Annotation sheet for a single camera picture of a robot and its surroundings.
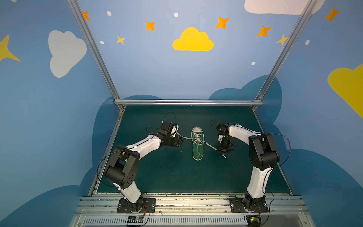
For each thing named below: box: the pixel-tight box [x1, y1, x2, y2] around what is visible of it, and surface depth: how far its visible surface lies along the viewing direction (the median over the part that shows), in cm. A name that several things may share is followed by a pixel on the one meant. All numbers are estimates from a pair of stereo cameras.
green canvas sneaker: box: [190, 126, 205, 161], surface depth 97 cm
